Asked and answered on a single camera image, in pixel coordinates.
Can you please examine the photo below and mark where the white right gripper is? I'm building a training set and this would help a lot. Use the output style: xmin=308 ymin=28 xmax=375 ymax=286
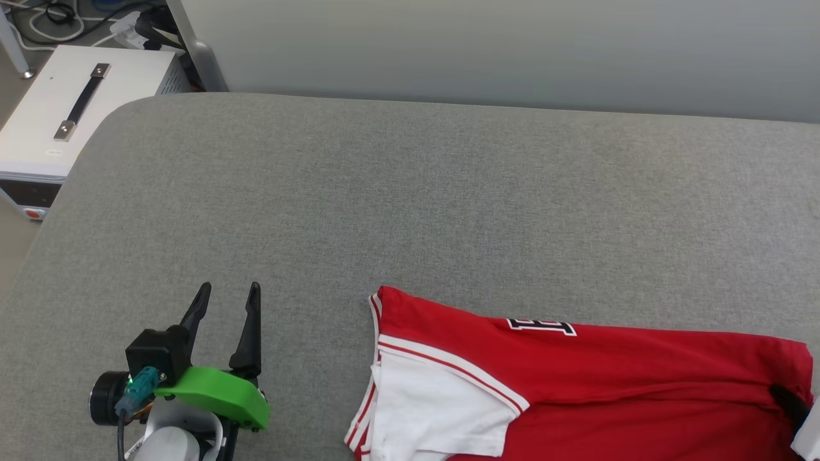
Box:
xmin=769 ymin=384 xmax=820 ymax=459

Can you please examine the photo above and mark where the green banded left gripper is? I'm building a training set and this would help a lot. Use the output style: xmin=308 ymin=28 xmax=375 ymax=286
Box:
xmin=154 ymin=282 xmax=270 ymax=461

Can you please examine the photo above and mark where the red and white basketball jersey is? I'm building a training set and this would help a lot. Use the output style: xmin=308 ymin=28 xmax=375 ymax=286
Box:
xmin=344 ymin=286 xmax=814 ymax=461

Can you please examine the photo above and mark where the white power strip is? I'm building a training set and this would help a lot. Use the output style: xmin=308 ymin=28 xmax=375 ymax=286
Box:
xmin=110 ymin=12 xmax=161 ymax=51

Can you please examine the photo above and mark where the grey tripod leg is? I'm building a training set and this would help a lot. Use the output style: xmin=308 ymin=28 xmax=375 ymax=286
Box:
xmin=0 ymin=6 xmax=34 ymax=79

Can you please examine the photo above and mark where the white partition board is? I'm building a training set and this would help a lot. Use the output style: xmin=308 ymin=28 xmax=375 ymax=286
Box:
xmin=179 ymin=0 xmax=820 ymax=124

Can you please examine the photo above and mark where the teal cable connector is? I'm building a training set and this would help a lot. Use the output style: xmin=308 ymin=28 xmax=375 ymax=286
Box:
xmin=115 ymin=366 xmax=161 ymax=417

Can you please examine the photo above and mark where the white equipment box with handle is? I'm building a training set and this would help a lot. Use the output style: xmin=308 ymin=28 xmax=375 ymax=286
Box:
xmin=0 ymin=45 xmax=192 ymax=222

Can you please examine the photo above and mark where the grey metal partition post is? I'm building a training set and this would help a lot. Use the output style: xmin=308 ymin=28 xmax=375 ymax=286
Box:
xmin=165 ymin=0 xmax=229 ymax=94

